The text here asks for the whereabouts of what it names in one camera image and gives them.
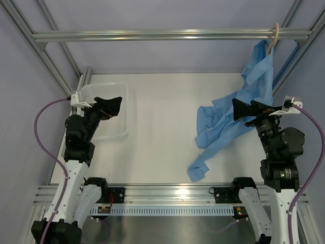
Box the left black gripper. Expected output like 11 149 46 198
78 97 121 142

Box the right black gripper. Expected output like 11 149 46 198
233 98 284 158

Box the light blue shirt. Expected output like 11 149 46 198
187 40 274 182

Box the beige wooden hanger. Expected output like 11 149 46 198
266 22 280 56

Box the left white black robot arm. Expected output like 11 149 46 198
31 94 122 243

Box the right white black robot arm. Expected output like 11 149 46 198
230 97 305 243

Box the aluminium top crossbar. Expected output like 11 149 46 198
31 27 312 43

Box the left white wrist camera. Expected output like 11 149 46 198
70 91 92 109

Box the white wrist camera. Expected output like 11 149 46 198
270 96 303 116
70 91 92 109

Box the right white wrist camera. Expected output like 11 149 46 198
270 96 303 116

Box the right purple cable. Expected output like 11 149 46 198
286 103 325 244

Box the purple cable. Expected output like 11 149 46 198
34 98 72 244
286 103 325 244

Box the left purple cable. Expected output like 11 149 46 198
34 98 72 244

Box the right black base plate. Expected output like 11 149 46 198
208 187 241 204

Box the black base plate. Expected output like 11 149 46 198
208 187 241 204
97 187 125 204

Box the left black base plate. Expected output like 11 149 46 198
97 187 125 204

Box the aluminium front rail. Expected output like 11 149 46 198
32 185 309 205

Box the white slotted cable duct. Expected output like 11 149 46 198
90 206 234 216

